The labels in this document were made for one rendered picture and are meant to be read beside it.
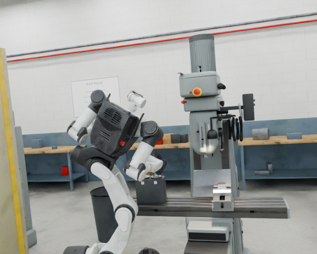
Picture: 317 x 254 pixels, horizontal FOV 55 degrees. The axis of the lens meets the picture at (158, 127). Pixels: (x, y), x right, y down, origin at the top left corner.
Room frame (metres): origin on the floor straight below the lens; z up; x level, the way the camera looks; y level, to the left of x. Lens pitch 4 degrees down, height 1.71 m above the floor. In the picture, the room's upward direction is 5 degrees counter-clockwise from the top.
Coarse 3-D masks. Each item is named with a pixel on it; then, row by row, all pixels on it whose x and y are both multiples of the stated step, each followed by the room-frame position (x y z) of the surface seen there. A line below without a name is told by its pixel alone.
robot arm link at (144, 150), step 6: (144, 144) 1.88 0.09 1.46; (138, 150) 1.88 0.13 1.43; (144, 150) 1.87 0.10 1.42; (150, 150) 1.89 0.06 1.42; (138, 156) 1.86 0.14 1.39; (144, 156) 1.87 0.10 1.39; (126, 162) 1.89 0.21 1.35; (132, 162) 1.86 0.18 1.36; (138, 162) 1.85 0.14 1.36; (144, 162) 1.87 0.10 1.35; (126, 168) 1.88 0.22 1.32; (138, 168) 1.85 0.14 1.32; (144, 168) 1.88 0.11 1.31; (138, 174) 1.84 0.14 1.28; (144, 174) 1.89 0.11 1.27; (138, 180) 1.87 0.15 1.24
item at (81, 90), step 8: (80, 80) 7.16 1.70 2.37; (88, 80) 7.10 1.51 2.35; (96, 80) 7.05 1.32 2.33; (104, 80) 7.00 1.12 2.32; (112, 80) 6.95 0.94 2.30; (72, 88) 7.21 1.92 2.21; (80, 88) 7.16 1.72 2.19; (88, 88) 7.11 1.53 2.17; (96, 88) 7.06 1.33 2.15; (104, 88) 7.00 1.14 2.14; (112, 88) 6.95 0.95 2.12; (72, 96) 7.22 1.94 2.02; (80, 96) 7.17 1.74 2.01; (88, 96) 7.11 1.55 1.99; (112, 96) 6.96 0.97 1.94; (80, 104) 7.17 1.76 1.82; (88, 104) 7.12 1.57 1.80; (80, 112) 7.18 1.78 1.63
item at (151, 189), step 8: (152, 176) 2.35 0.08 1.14; (160, 176) 2.33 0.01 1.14; (136, 184) 2.33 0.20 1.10; (144, 184) 2.32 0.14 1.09; (152, 184) 2.31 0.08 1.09; (160, 184) 2.30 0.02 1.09; (136, 192) 2.33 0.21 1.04; (144, 192) 2.32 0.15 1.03; (152, 192) 2.31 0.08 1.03; (160, 192) 2.30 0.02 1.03; (144, 200) 2.32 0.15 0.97; (152, 200) 2.31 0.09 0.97; (160, 200) 2.30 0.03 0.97
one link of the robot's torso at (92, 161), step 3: (93, 159) 2.00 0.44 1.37; (96, 159) 2.00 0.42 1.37; (99, 159) 2.01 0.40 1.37; (102, 159) 2.02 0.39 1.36; (105, 159) 2.05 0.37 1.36; (90, 162) 1.99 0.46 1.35; (93, 162) 1.99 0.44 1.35; (99, 162) 1.99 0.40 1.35; (102, 162) 1.99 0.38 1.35; (105, 162) 2.01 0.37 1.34; (108, 162) 2.02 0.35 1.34; (90, 165) 2.00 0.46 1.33; (105, 165) 1.99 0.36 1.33; (108, 165) 2.01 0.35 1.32; (87, 168) 2.01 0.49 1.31; (90, 168) 2.00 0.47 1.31; (90, 171) 2.01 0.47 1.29; (93, 174) 1.99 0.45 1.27
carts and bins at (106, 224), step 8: (96, 192) 4.07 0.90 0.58; (104, 192) 4.15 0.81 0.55; (96, 200) 3.75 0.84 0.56; (104, 200) 3.71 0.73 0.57; (96, 208) 3.77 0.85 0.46; (104, 208) 3.72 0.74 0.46; (112, 208) 3.73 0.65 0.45; (96, 216) 3.80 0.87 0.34; (104, 216) 3.73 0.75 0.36; (112, 216) 3.74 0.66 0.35; (96, 224) 3.83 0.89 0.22; (104, 224) 3.74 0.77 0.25; (112, 224) 3.74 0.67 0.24; (104, 232) 3.75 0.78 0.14; (112, 232) 3.74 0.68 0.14; (104, 240) 3.76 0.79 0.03
